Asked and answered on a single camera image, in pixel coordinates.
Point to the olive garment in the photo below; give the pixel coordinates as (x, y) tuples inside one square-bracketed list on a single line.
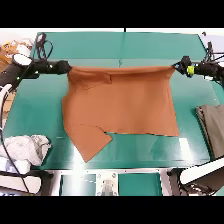
[(213, 128)]

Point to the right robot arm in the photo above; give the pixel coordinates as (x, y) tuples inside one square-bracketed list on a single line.
[(208, 175)]

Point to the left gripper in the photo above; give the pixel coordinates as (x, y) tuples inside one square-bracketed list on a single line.
[(60, 67)]

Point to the white garment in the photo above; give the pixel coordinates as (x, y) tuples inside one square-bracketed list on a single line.
[(25, 150)]

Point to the brown T-shirt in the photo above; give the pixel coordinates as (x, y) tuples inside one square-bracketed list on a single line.
[(123, 103)]

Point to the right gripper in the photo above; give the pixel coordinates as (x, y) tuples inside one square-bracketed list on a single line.
[(184, 65)]

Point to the silver frame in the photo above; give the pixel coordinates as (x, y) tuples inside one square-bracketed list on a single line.
[(108, 183)]

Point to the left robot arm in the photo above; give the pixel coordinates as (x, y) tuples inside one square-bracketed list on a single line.
[(13, 71)]

